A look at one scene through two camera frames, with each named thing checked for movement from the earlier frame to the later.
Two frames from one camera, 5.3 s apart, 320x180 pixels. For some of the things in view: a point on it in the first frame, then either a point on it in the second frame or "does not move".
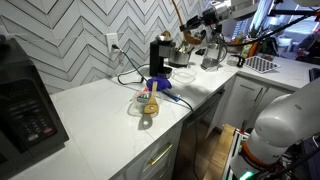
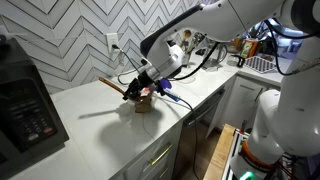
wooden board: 218,163 does not move
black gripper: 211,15 -> 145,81
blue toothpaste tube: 175,98 does not move
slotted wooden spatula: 151,107 -> 144,105
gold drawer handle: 158,158 does not move
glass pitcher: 215,54 does not move
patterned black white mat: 260,64 does not move
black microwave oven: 31,125 does not move
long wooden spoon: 190,37 -> 111,85
